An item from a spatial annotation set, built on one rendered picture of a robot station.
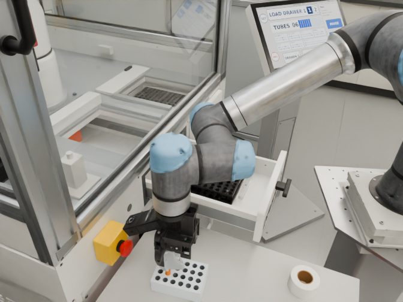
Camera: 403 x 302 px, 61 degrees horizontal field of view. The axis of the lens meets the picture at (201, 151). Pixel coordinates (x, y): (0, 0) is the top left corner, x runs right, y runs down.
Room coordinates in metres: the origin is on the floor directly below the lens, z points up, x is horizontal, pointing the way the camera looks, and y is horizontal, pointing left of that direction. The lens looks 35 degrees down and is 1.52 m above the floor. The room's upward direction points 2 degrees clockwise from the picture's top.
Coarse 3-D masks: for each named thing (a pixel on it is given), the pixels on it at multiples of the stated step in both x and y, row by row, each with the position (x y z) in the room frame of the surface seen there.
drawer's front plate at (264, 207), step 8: (280, 160) 0.80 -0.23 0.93; (280, 168) 0.76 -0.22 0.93; (272, 176) 0.73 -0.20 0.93; (280, 176) 0.80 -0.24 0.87; (272, 184) 0.70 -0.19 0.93; (272, 192) 0.67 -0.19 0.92; (264, 200) 0.63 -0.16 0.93; (264, 208) 0.60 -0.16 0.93; (264, 216) 0.60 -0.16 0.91; (256, 224) 0.59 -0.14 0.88; (256, 232) 0.59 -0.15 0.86; (256, 240) 0.59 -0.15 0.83
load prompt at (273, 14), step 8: (272, 8) 1.57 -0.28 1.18; (280, 8) 1.59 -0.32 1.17; (288, 8) 1.61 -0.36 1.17; (296, 8) 1.63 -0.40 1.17; (304, 8) 1.65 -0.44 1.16; (312, 8) 1.67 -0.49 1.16; (272, 16) 1.55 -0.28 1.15; (280, 16) 1.57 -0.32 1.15; (288, 16) 1.59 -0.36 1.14; (296, 16) 1.61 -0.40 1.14
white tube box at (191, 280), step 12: (192, 264) 0.53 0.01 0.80; (204, 264) 0.53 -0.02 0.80; (156, 276) 0.49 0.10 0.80; (168, 276) 0.49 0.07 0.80; (180, 276) 0.50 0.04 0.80; (192, 276) 0.50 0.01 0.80; (204, 276) 0.50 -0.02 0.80; (156, 288) 0.48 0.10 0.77; (168, 288) 0.47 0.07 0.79; (180, 288) 0.46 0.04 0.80; (192, 288) 0.46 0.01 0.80; (192, 300) 0.46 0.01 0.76
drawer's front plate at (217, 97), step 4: (216, 92) 1.24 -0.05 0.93; (220, 92) 1.24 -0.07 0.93; (212, 96) 1.20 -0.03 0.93; (216, 96) 1.20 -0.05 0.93; (220, 96) 1.24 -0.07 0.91; (212, 100) 1.17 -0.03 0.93; (216, 100) 1.20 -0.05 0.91; (220, 100) 1.25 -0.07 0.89; (192, 132) 1.00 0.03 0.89; (192, 136) 1.00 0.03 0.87
